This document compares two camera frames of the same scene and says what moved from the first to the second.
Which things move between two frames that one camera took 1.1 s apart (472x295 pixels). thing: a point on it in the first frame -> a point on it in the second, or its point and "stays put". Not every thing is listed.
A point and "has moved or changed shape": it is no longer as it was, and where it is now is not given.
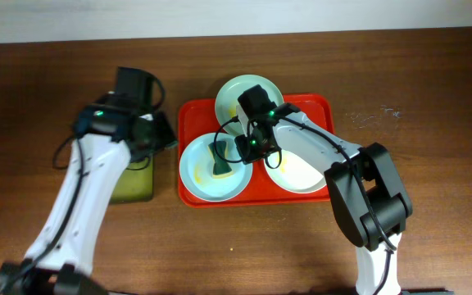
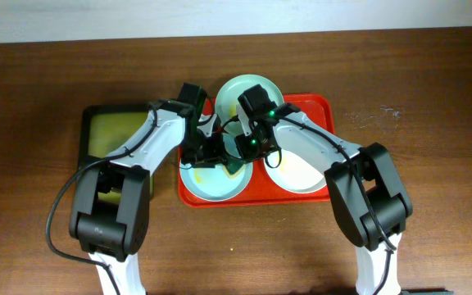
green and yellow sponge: x=221 y=169 has moved or changed shape
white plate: x=292 y=173 stays put
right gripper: x=240 y=144 stays put
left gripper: x=159 y=133 -> x=205 y=160
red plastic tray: x=199 y=117 stays put
